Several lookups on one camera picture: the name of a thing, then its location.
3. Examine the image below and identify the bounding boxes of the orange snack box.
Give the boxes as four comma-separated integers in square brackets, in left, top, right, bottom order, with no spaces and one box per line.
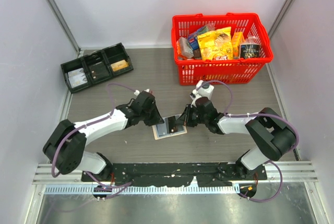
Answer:
[231,31,245,59]

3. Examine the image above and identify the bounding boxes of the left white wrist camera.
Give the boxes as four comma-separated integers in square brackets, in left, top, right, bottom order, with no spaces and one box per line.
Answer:
[134,89,152,96]

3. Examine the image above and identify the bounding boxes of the blue snack packet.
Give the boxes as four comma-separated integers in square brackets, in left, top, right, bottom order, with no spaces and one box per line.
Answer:
[187,25,212,50]

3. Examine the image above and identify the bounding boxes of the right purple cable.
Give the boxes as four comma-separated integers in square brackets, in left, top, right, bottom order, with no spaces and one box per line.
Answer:
[192,80,300,203]

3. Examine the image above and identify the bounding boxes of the gold card in tray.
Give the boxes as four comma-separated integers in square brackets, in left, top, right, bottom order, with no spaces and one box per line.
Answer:
[110,60,129,72]

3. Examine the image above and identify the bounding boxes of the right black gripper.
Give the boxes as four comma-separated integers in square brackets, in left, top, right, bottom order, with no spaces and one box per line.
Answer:
[176,104,208,127]

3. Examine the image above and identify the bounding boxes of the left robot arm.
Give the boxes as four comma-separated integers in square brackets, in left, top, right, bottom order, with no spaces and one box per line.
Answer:
[43,89,164,181]

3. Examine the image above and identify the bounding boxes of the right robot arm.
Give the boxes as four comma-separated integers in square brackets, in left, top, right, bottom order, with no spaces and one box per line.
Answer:
[175,97,299,180]

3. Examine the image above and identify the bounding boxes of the white bottle grey cap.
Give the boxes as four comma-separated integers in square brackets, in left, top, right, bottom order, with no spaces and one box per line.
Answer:
[196,80,214,100]

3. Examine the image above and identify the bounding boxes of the black three-compartment tray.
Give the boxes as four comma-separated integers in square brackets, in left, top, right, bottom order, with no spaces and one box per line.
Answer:
[61,43,134,94]

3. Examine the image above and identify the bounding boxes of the black mounting base plate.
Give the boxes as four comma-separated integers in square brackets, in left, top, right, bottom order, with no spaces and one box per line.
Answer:
[93,162,267,187]

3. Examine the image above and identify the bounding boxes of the yellow chips bag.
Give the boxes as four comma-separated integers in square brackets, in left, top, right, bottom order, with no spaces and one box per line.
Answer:
[198,27,233,61]

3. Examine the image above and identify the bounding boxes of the dark card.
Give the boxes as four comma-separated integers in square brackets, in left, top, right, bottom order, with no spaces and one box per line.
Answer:
[89,62,109,82]

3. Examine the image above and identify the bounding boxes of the grey wrapped snack pack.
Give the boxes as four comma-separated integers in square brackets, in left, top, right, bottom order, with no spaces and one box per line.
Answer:
[176,37,194,58]

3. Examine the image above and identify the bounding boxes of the white cable duct strip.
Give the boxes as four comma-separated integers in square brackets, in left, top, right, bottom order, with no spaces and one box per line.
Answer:
[44,184,240,195]

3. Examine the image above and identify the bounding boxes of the beige card holder wallet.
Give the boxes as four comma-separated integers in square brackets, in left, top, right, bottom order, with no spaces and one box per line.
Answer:
[152,114,187,140]

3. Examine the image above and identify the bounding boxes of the black credit card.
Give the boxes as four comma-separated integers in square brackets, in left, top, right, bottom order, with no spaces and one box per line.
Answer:
[166,115,178,134]

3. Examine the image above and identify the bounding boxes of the red shopping basket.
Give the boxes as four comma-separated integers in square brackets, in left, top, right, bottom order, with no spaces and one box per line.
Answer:
[171,13,273,85]

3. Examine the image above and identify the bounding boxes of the black round can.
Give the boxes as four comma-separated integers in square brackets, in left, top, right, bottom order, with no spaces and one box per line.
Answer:
[240,43,260,59]

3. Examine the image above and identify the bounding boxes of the white cards in tray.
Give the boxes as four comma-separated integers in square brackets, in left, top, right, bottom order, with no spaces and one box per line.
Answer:
[67,68,88,88]

